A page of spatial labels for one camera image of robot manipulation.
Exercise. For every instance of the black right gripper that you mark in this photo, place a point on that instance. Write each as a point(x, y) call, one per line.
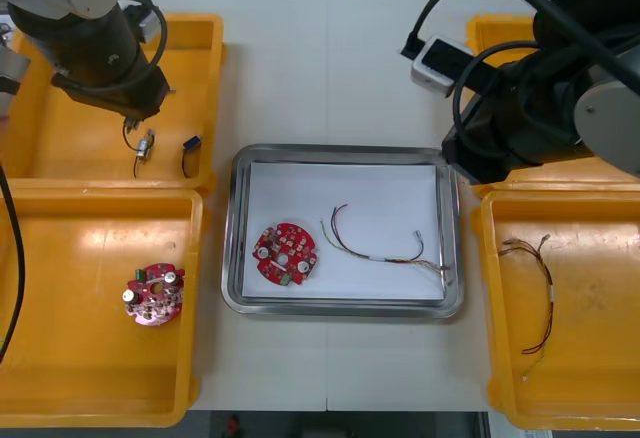
point(480, 150)

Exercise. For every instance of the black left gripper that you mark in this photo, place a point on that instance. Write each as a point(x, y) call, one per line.
point(131, 94)

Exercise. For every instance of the metal solenoid with spring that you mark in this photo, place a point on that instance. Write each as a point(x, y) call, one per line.
point(145, 146)

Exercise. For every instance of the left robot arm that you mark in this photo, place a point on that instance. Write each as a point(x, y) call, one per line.
point(95, 43)

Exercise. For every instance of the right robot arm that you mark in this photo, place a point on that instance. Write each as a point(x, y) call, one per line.
point(560, 83)

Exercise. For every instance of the blue label solenoid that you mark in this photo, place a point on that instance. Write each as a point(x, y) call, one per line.
point(192, 143)

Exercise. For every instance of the yellow-orange plastic bin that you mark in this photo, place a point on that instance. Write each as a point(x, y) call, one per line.
point(45, 143)
point(590, 338)
point(550, 170)
point(75, 358)

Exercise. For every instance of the white sheet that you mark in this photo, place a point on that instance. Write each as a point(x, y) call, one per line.
point(360, 193)

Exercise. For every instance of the round red circuit board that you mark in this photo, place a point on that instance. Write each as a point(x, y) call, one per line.
point(152, 298)
point(286, 254)

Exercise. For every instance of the steel tray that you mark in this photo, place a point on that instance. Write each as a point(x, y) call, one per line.
point(345, 309)

